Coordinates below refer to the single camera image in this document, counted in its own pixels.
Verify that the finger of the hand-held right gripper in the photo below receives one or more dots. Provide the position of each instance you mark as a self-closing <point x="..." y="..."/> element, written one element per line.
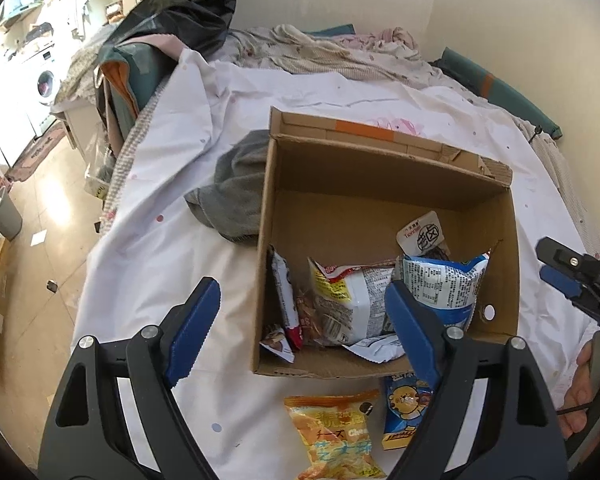
<point x="570" y="260"/>
<point x="565" y="285"/>

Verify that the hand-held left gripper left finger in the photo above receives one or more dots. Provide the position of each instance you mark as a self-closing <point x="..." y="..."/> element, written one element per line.
<point x="195" y="330"/>

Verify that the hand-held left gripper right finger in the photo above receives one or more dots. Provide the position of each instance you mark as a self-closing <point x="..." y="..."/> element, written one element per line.
<point x="415" y="335"/>

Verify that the blue and white snack packet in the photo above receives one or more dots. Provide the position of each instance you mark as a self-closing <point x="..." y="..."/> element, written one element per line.
<point x="445" y="280"/>

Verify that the white and brown snack packet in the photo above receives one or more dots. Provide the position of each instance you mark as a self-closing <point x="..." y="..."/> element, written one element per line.
<point x="282" y="280"/>

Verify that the cardboard box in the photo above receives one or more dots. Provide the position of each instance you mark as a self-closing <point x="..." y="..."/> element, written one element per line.
<point x="370" y="215"/>

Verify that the person's right hand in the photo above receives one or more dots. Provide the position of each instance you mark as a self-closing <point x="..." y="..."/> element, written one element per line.
<point x="580" y="400"/>

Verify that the white snack packet red corner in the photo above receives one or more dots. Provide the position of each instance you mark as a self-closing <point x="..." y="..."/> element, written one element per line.
<point x="375" y="347"/>

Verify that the large white yellow snack packet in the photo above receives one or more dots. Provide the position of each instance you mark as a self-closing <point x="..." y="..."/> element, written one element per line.
<point x="350" y="300"/>

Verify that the blue bear snack packet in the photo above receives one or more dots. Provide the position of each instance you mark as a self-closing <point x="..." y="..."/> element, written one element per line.
<point x="402" y="410"/>

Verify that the red and white bar packet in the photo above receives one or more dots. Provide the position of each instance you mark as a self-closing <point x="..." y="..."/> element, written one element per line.
<point x="295" y="338"/>

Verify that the dried meat snack packet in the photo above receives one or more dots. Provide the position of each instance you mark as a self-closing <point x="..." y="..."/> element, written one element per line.
<point x="422" y="232"/>

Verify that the clear peanut snack packet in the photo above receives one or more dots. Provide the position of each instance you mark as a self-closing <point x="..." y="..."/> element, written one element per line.
<point x="312" y="320"/>

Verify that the orange cheese snack packet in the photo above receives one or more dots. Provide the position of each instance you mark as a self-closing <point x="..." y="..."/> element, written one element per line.
<point x="335" y="440"/>

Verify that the grey cloth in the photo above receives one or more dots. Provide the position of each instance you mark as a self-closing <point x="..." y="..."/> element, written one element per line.
<point x="235" y="190"/>

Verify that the small dark floor object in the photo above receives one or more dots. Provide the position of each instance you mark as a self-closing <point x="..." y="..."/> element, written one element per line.
<point x="52" y="286"/>

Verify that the clear plastic bag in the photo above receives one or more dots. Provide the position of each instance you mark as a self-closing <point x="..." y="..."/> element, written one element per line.
<point x="97" y="180"/>

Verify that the white paper sheet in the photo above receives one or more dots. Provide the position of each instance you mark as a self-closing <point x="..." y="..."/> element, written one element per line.
<point x="38" y="238"/>

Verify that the teal mattress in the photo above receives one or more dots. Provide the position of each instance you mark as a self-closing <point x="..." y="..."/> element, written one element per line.
<point x="500" y="90"/>

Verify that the gingham fabric edge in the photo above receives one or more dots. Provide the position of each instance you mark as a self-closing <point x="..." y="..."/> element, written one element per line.
<point x="125" y="160"/>

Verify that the grey trash bin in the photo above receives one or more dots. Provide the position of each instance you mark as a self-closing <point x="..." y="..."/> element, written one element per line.
<point x="7" y="217"/>

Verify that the white cabinet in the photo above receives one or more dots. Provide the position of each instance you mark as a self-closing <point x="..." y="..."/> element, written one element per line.
<point x="80" y="125"/>

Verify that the patterned floor rug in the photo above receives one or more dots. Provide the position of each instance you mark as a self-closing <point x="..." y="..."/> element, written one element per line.
<point x="35" y="152"/>

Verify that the teal and orange cushion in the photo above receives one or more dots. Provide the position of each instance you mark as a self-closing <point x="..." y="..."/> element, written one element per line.
<point x="140" y="80"/>

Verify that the floral cloth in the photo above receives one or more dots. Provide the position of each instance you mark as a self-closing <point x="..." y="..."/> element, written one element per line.
<point x="80" y="75"/>

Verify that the white washing machine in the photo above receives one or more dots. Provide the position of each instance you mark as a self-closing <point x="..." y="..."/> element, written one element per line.
<point x="45" y="85"/>

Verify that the pink cloth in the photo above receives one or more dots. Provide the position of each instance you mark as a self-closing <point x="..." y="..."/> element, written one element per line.
<point x="380" y="37"/>

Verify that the crumpled beige blanket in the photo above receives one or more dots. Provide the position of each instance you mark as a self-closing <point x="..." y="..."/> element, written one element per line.
<point x="320" y="57"/>

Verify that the black plastic bag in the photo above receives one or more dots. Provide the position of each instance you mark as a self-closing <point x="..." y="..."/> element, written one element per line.
<point x="190" y="5"/>

